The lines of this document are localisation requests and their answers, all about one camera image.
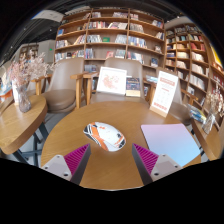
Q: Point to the orange book display stand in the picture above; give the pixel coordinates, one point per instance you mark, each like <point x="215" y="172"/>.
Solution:
<point x="5" y="90"/>

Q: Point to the round wooden side table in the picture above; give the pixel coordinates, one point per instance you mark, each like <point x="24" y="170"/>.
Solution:
<point x="210" y="141"/>
<point x="20" y="123"/>

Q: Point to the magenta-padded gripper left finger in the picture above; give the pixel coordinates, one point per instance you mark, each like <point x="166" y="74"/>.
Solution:
<point x="75" y="160"/>

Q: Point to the distant wooden bookshelf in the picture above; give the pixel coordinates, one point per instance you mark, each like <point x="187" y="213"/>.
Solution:
<point x="28" y="51"/>

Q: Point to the white ceiling air vent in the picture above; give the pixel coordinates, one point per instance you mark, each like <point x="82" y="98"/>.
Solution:
<point x="48" y="15"/>

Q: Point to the flat blue books on armrest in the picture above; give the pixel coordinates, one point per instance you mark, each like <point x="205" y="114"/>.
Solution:
<point x="151" y="79"/>

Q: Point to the small white table card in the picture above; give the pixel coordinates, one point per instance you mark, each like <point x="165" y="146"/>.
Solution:
<point x="14" y="96"/>

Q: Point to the curved wooden bookshelf with books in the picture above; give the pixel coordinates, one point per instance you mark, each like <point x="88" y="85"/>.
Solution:
<point x="193" y="53"/>

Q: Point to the glass vase with pink flowers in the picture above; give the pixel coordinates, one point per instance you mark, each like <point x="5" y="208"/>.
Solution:
<point x="23" y="100"/>

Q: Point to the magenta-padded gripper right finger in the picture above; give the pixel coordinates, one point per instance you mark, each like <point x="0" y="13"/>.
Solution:
<point x="150" y="161"/>

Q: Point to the white framed floral picture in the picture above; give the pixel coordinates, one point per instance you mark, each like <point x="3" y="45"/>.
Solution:
<point x="111" y="81"/>

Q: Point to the glass vase with beige flowers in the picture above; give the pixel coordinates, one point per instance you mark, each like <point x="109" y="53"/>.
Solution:
<point x="209" y="121"/>

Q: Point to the stack of blue books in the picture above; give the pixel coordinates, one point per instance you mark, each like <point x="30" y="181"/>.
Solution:
<point x="196" y="114"/>

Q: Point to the white orange patterned computer mouse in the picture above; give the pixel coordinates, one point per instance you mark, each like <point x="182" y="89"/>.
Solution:
<point x="105" y="136"/>

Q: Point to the pink blue gradient mouse pad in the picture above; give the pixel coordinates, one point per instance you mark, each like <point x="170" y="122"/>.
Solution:
<point x="170" y="140"/>

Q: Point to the dark cover book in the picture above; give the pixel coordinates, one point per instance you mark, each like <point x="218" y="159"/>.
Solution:
<point x="133" y="86"/>

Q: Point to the wide wooden bookshelf with books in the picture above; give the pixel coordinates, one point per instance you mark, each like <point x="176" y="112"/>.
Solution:
<point x="110" y="36"/>

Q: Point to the white sign on wooden base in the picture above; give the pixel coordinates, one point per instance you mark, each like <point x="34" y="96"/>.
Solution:
<point x="164" y="93"/>

